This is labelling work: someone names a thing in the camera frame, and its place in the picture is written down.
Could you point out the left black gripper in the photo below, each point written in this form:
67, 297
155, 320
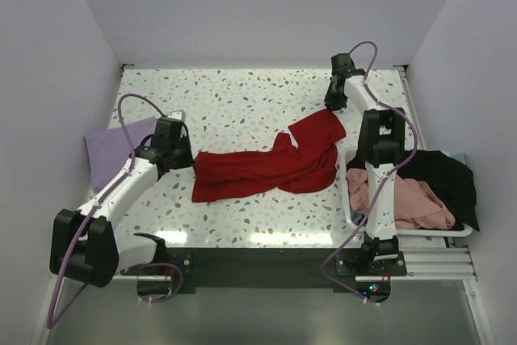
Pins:
188, 161

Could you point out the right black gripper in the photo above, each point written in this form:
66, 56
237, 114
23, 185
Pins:
330, 102

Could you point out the red t shirt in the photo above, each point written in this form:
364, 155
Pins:
300, 161

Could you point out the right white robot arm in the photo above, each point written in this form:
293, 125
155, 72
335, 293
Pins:
381, 147

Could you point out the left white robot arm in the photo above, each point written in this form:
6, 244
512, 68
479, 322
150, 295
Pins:
84, 246

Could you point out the folded lavender t shirt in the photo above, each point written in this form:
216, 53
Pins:
108, 150

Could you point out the white laundry basket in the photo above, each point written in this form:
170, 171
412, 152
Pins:
347, 160

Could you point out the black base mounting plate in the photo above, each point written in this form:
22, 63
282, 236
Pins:
185, 270

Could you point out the light blue garment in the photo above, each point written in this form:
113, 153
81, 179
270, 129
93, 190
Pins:
460, 157

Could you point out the dark blue garment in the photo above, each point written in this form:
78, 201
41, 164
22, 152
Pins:
356, 218

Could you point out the black t shirt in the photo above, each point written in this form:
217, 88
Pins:
450, 180

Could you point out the pink t shirt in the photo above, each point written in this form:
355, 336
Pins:
416, 205

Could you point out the aluminium frame rail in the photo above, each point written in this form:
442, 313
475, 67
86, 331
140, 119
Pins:
279, 296

